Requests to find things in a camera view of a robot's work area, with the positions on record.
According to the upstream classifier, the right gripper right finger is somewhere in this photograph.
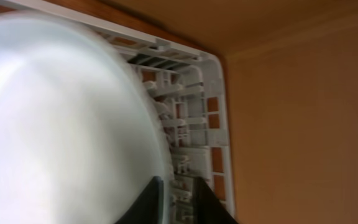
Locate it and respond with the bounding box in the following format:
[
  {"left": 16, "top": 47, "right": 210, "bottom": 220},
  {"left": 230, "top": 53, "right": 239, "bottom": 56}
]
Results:
[{"left": 192, "top": 177, "right": 238, "bottom": 224}]

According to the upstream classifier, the grey dishwasher rack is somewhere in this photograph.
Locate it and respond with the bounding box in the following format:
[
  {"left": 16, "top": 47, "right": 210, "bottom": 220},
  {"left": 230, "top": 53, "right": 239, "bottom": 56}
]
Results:
[{"left": 0, "top": 0, "right": 236, "bottom": 223}]

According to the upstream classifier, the light blue plate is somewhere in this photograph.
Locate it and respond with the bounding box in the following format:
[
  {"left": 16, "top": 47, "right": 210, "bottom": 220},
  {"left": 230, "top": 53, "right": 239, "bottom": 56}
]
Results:
[{"left": 0, "top": 11, "right": 172, "bottom": 223}]

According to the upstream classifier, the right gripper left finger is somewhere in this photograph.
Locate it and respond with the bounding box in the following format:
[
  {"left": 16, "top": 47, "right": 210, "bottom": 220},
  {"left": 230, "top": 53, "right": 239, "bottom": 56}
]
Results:
[{"left": 115, "top": 176, "right": 164, "bottom": 224}]

